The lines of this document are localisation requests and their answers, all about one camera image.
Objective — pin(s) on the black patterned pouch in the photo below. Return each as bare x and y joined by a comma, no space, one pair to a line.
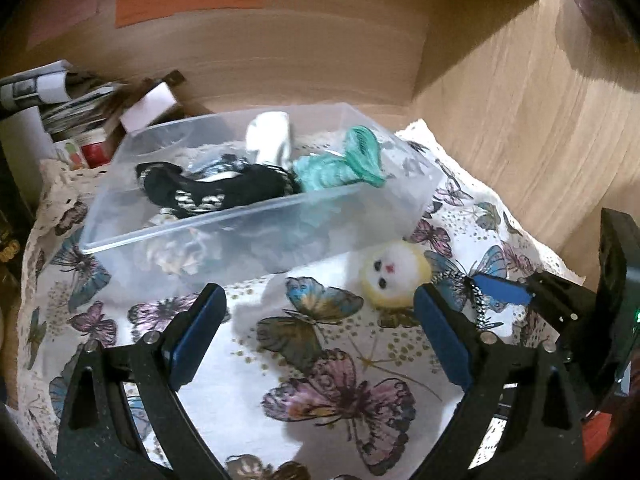
236,184

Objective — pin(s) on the yellow white plush ball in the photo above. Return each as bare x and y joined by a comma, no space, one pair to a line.
391,274

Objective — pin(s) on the white cloth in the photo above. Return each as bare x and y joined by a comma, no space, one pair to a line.
269,138

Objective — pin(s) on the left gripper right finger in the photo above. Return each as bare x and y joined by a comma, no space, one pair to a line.
518,417

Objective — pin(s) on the pink paper note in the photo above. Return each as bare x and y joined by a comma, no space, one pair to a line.
54,17

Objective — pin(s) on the floral fabric pouch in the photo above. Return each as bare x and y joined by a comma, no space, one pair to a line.
182,253

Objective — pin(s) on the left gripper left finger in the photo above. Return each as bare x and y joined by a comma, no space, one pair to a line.
98,438

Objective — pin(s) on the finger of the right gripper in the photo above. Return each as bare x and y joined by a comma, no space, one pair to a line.
503,290

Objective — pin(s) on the green knitted item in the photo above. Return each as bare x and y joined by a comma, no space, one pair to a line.
360,163

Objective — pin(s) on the butterfly print cloth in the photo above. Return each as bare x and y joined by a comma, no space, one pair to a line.
304,378

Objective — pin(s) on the clear plastic storage box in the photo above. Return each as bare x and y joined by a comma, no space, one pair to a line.
266,237

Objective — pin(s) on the small white card box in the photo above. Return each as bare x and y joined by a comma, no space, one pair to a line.
158,103

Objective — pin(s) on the stack of papers and books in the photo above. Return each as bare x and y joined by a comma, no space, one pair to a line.
78,110

